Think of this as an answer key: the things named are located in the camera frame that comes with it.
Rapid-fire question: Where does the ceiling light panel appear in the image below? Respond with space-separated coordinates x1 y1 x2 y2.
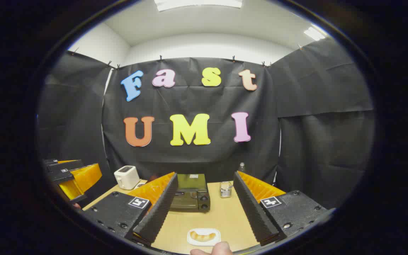
303 27 327 41
154 0 243 12

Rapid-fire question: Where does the white square plate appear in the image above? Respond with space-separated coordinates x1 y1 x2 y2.
187 228 222 247

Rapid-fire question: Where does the golden bread roll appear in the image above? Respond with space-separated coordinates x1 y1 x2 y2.
190 231 217 242

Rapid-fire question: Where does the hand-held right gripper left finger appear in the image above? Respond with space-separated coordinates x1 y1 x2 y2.
84 172 179 247

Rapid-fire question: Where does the black backdrop cloth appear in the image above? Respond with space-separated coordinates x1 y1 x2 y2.
38 37 375 209

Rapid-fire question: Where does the black electric oven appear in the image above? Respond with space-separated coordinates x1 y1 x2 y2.
170 174 211 213

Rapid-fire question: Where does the ribbed glass jar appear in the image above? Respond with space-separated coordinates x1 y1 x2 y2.
220 181 233 198

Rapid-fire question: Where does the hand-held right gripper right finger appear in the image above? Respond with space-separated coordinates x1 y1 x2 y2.
233 171 332 247

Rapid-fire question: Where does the white toaster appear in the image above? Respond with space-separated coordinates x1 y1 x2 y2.
114 165 141 190

